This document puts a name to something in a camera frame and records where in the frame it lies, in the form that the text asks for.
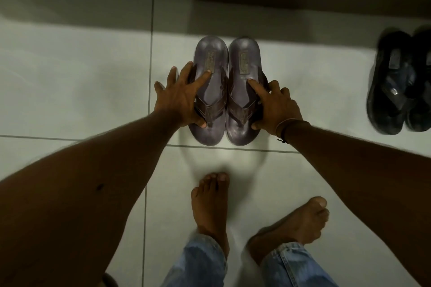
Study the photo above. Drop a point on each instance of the person's right middle finger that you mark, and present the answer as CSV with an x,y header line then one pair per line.
x,y
273,86

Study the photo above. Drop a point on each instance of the person's right hand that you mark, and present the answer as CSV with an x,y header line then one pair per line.
x,y
279,110

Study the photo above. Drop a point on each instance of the person's right forearm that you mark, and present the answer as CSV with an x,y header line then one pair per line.
x,y
363,175

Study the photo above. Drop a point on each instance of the blue jeans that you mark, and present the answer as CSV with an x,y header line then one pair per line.
x,y
202,263

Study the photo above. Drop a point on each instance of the person's right thumb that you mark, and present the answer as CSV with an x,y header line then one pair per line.
x,y
258,124

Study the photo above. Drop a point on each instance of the person's left little finger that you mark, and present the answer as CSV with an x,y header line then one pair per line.
x,y
159,87

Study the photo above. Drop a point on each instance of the person's left foot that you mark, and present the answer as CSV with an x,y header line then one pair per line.
x,y
211,206

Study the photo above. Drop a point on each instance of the person's left forearm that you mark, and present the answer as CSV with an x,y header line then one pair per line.
x,y
84,196

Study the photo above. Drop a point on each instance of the person's left hand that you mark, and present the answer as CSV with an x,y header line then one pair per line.
x,y
175,101

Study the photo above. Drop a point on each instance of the person's foot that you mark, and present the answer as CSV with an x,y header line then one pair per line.
x,y
296,226
211,206

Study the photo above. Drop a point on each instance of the person's left middle finger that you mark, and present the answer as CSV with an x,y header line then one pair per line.
x,y
186,73

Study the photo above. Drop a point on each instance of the brown flip-flop sandal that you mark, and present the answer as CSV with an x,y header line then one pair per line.
x,y
243,54
212,51

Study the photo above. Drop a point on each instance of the thin wrist band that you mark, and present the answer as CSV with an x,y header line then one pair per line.
x,y
284,126

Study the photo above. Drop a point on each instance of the person's left thumb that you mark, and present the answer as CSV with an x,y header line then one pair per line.
x,y
201,120

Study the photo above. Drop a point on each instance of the person's right foot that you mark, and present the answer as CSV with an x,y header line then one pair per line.
x,y
296,226

